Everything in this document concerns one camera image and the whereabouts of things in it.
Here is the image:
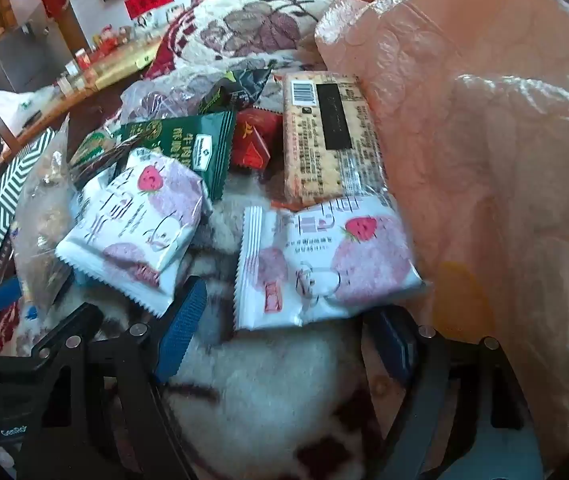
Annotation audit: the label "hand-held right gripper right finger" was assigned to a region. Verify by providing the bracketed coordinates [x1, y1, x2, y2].
[364, 307, 545, 480]

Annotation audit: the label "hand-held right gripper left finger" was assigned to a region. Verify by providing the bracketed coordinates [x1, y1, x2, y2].
[18, 276, 208, 480]

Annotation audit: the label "white strawberry snack packet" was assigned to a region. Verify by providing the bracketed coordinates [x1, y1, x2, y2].
[56, 147, 214, 317]
[233, 195, 424, 332]

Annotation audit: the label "red foil snack packet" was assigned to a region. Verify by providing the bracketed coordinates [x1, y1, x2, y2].
[234, 108, 285, 150]
[229, 140, 271, 171]

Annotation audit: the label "dark green snack packet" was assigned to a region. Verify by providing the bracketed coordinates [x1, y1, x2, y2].
[114, 110, 238, 201]

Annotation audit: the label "tan cracker pack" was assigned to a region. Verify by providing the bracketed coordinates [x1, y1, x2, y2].
[282, 71, 390, 206]

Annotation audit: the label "black green snack packet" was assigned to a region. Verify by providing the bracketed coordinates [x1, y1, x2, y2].
[198, 67, 272, 113]

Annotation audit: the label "clear bag of nuts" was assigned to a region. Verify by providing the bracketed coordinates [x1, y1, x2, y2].
[12, 115, 82, 311]

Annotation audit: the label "floral plush blanket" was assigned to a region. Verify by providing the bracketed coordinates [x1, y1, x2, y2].
[0, 0, 417, 480]

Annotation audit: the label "green white wafer packet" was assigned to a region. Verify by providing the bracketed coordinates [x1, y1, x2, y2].
[67, 127, 130, 171]

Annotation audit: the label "white plastic bag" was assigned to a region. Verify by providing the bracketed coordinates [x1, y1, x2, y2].
[0, 85, 60, 133]

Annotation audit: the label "peach quilted blanket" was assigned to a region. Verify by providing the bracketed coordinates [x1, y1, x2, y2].
[314, 0, 569, 471]

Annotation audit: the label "wooden cabinet with marble top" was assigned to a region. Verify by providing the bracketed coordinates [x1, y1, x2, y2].
[0, 35, 165, 161]

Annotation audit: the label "red plush figurines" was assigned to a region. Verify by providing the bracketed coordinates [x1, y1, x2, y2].
[72, 25, 135, 68]

